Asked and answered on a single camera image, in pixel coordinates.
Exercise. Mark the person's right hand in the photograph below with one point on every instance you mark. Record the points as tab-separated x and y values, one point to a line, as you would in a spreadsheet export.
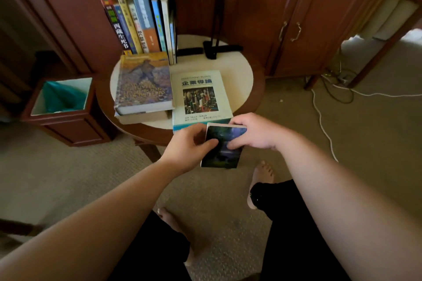
260	132

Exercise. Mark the person's left hand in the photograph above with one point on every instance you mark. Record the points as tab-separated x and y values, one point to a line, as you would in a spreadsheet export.
188	152

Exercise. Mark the small dark picture booklet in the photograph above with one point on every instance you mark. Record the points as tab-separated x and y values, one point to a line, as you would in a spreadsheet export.
221	155

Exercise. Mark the lavender cover book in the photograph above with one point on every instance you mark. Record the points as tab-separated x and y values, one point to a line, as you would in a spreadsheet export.
141	117

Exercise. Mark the large white teal textbook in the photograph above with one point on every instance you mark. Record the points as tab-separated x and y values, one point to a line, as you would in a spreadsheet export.
197	80

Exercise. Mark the yellow painting cover paperback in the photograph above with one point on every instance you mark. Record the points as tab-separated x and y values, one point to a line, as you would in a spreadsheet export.
145	83

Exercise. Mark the black metal bookend rack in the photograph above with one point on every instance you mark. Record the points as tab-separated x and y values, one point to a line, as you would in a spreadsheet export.
211	50

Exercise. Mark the yellowed blue cover book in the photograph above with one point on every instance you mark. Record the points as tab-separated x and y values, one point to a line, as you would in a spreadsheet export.
159	24

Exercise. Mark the dark figure cover book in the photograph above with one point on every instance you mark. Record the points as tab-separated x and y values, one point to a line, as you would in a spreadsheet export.
127	33

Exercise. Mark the grey cover book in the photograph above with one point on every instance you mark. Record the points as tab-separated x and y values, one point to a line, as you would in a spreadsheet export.
165	20

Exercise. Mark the yellow picture storybook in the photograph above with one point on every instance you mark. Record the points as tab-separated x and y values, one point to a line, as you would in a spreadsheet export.
130	20

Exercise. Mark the person's right forearm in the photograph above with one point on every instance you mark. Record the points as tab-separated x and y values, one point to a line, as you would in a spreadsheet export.
346	208

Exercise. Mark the person's left forearm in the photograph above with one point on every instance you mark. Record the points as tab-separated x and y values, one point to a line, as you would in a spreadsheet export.
82	234

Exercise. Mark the person's right leg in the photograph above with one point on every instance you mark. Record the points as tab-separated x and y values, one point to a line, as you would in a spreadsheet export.
290	224

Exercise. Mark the round wooden table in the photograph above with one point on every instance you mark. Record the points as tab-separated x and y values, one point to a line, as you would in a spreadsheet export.
237	70

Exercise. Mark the wooden trash bin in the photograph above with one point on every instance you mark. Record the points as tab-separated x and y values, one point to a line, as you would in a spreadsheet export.
72	129

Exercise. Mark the wooden sideboard cabinet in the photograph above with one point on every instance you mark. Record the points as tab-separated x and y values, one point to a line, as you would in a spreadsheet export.
257	10

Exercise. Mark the green bin liner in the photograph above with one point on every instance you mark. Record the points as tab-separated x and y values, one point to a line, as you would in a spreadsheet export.
62	96

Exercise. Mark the wooden side desk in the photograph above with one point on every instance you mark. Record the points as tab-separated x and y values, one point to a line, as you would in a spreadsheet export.
385	43

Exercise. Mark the cream curtain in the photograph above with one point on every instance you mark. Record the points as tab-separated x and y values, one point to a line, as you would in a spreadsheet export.
392	17

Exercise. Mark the beige curtain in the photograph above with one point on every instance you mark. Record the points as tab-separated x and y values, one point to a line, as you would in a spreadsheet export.
13	60

